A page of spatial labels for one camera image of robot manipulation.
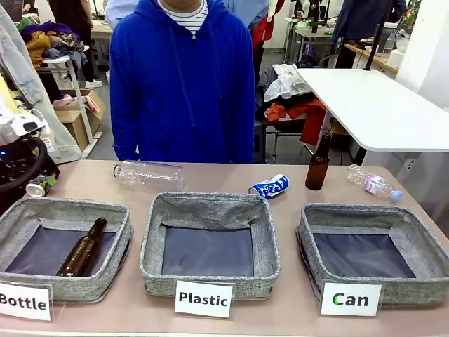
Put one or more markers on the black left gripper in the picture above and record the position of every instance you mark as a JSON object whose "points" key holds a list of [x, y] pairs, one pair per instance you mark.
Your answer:
{"points": [[19, 159]]}

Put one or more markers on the crushed black drink can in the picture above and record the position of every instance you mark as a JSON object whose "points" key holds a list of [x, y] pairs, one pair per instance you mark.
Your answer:
{"points": [[36, 189]]}

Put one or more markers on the crushed blue Pocari can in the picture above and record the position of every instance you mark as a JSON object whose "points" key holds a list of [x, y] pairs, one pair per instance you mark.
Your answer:
{"points": [[270, 187]]}

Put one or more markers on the grey fabric basket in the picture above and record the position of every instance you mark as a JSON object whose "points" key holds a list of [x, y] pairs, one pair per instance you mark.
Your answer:
{"points": [[21, 217], [350, 217], [210, 210]]}

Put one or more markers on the white Can label sign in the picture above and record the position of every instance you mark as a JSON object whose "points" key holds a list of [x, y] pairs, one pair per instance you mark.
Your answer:
{"points": [[350, 300]]}

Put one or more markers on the light grey jacket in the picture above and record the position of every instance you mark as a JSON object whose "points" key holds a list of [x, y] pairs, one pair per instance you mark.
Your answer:
{"points": [[42, 105]]}

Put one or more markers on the brown cardboard box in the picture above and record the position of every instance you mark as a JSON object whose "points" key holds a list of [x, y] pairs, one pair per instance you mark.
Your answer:
{"points": [[79, 119]]}

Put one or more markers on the brown glass bottle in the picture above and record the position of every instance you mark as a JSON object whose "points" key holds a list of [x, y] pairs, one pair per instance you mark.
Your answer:
{"points": [[317, 172], [82, 252]]}

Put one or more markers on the pile of mixed clothes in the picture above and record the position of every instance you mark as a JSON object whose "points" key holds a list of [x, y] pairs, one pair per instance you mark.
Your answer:
{"points": [[52, 38]]}

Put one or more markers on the large clear plastic bottle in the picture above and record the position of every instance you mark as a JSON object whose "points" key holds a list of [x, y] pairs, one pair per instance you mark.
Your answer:
{"points": [[151, 173]]}

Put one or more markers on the white Bottle label sign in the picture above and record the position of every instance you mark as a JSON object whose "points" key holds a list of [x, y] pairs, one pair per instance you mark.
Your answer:
{"points": [[24, 303]]}

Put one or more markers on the person in black clothes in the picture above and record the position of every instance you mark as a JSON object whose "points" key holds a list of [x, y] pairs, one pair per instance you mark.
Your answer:
{"points": [[75, 21]]}

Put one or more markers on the person in blue hoodie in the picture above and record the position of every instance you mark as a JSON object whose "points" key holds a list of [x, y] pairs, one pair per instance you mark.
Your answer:
{"points": [[182, 87]]}

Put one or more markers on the white Plastic label sign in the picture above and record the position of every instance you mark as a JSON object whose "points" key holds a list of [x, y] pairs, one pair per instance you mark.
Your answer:
{"points": [[203, 298]]}

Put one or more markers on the black chair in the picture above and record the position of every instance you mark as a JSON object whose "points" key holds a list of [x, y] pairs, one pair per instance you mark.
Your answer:
{"points": [[280, 140]]}

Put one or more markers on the white crumpled cloth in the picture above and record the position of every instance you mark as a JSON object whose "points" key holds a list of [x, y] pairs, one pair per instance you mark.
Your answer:
{"points": [[287, 82]]}

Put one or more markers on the orange red cloth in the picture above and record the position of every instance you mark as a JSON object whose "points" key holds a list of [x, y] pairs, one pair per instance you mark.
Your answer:
{"points": [[312, 116]]}

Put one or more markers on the small pink-label plastic bottle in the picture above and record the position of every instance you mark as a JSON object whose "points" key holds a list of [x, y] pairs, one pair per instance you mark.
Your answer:
{"points": [[375, 184]]}

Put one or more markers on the white side table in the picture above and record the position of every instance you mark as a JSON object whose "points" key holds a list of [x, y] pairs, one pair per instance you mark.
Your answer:
{"points": [[379, 109]]}

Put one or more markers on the person in navy jacket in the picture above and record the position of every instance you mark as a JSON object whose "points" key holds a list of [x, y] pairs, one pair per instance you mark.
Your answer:
{"points": [[361, 17]]}

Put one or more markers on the wooden desk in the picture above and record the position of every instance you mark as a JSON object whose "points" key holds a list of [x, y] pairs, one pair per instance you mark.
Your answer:
{"points": [[379, 59]]}

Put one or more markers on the black pole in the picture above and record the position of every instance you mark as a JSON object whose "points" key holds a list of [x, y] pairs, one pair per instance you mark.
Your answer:
{"points": [[374, 35]]}

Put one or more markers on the clear water bottle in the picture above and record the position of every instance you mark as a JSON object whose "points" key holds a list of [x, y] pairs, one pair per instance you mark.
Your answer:
{"points": [[388, 45]]}

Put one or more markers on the white frame table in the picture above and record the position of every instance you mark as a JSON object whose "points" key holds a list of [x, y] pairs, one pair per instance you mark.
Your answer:
{"points": [[82, 105]]}

